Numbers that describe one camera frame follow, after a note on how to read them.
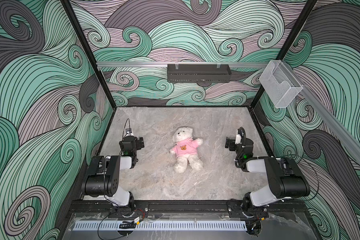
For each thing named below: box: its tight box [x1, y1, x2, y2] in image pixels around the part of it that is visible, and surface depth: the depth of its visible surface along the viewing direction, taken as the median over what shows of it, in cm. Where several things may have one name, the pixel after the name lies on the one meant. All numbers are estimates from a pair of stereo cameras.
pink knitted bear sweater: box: [172, 137, 199, 158], surface depth 90 cm
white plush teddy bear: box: [169, 127, 203, 173], surface depth 89 cm
